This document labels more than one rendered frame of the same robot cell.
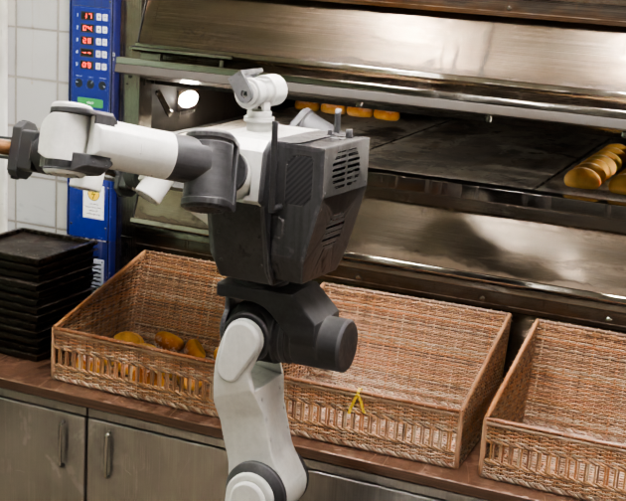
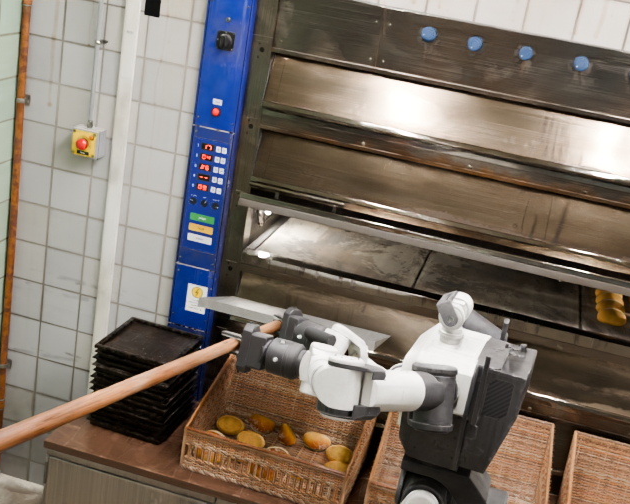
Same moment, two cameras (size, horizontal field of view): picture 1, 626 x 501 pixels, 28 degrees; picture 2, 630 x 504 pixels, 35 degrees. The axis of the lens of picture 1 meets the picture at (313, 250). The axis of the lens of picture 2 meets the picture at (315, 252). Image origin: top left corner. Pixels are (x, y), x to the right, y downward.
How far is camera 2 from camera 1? 1.15 m
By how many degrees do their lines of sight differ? 12
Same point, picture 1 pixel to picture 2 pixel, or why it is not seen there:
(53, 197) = (156, 288)
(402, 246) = not seen: hidden behind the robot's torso
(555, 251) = (595, 380)
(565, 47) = (627, 227)
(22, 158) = (251, 358)
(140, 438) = not seen: outside the picture
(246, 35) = (352, 181)
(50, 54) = (165, 171)
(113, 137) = (386, 391)
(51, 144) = (333, 396)
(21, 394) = (154, 480)
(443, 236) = not seen: hidden behind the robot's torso
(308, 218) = (501, 429)
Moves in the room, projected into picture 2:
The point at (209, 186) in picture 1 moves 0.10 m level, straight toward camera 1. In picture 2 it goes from (442, 416) to (457, 440)
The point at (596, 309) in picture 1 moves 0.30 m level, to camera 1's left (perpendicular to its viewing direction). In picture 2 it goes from (622, 426) to (539, 420)
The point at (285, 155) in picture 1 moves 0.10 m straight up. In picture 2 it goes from (488, 378) to (497, 340)
